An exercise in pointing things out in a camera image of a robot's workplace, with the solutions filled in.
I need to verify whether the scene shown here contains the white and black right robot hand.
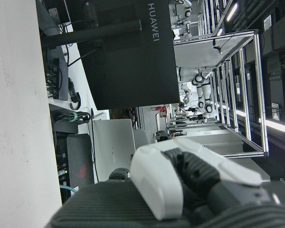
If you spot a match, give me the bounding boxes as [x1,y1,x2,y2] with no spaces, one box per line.
[51,138,285,228]

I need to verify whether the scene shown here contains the grey chair back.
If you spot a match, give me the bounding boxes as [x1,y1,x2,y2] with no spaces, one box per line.
[133,129,151,152]

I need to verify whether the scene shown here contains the black office chair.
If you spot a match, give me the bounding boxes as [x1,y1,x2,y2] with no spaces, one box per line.
[153,130,172,143]

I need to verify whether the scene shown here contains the silver Huawei laptop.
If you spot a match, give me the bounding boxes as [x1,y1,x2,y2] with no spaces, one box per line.
[92,118,136,183]

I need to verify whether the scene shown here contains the red and white sign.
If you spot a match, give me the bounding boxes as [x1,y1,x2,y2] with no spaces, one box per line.
[154,106,168,118]

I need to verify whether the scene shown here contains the black computer with red logo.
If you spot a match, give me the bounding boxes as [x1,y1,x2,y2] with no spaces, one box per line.
[66,133,95,190]

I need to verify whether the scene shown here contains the white humanoid robot black joints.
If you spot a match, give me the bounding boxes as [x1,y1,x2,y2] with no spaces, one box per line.
[177,66,216,120]

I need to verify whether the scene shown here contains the black Huawei monitor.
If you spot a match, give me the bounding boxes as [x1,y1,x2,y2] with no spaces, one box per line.
[66,0,181,111]

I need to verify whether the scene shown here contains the long ceiling light strip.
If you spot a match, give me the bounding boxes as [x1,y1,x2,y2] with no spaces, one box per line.
[258,117,285,133]

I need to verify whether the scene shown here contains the short ceiling light strip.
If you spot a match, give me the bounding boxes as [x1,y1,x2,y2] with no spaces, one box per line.
[226,3,238,22]

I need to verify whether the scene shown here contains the grey monitor stand base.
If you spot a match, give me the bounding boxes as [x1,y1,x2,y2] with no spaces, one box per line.
[35,0,60,37]

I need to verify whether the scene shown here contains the teal ethernet cable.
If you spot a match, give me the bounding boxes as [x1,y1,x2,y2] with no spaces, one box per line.
[59,186,79,195]

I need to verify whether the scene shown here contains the black cable bundle green tie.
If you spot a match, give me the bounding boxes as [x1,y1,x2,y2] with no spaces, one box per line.
[52,111,92,124]

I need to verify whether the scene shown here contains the black coiled power cable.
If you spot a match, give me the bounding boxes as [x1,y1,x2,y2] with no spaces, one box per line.
[68,77,82,111]

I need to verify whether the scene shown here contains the aluminium profile frame cage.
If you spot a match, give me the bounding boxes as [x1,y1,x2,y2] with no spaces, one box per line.
[173,29,269,159]

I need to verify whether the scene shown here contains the dark grey network switch box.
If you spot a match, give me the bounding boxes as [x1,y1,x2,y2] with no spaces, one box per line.
[45,57,69,101]

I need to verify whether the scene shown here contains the small black frame camera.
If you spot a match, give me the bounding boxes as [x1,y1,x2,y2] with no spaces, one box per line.
[212,39,223,55]

